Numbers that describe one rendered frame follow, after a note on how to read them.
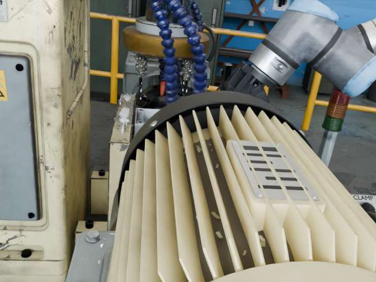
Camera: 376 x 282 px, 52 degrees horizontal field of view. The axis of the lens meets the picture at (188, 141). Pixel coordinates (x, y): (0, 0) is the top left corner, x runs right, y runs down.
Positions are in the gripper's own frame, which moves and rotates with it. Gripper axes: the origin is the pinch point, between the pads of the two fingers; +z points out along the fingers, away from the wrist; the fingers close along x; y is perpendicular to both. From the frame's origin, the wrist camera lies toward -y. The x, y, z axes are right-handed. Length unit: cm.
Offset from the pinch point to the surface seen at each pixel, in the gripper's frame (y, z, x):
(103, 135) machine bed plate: 12, 41, -70
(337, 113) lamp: -39, -22, -33
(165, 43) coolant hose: 23.9, -15.3, 12.3
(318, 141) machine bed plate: -70, -7, -78
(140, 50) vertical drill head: 25.7, -9.8, 1.4
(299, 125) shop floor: -191, 17, -305
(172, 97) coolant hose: 17.3, -7.9, 10.8
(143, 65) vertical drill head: 23.2, -7.2, -1.0
